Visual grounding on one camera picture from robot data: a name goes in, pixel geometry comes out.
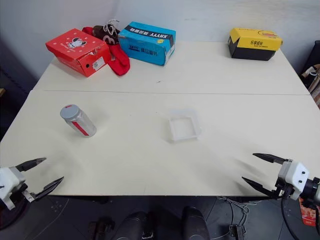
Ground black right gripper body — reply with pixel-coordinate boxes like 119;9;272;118
274;158;295;200

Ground red printed packet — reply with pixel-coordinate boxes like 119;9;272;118
298;196;317;228

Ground brown drawstring fabric pouch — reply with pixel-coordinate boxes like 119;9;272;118
92;19;121;46

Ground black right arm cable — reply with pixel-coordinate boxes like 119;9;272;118
280;196;302;240

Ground yellow and black shoe box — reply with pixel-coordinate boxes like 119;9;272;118
227;27;284;62

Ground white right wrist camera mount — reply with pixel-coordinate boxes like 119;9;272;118
278;160;311;201

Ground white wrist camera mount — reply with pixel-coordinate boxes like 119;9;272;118
0;166;26;211
278;160;311;201

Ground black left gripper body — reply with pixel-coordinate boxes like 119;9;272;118
9;166;35;203

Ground clear square plastic container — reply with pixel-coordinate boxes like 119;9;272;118
166;107;203;143

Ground white cable bundle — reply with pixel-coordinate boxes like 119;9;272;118
216;195;258;226

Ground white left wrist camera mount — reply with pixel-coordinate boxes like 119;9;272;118
0;166;26;211

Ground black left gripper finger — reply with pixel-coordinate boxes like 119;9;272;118
29;176;65;202
14;157;48;173

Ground beige bag with items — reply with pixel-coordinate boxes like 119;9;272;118
300;63;320;109

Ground blue cardboard shoe box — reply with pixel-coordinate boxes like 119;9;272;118
117;20;177;67

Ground dark rounded shape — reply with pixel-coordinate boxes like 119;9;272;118
180;205;210;240
116;211;153;240

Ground red cardboard shoe box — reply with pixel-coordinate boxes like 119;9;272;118
45;28;112;78

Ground black chair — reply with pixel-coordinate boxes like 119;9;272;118
301;39;320;76

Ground black power adapter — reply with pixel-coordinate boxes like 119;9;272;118
228;224;248;240

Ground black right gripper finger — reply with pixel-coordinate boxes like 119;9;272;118
241;176;279;199
252;152;289;166

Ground red fabric sock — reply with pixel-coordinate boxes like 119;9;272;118
81;26;131;77

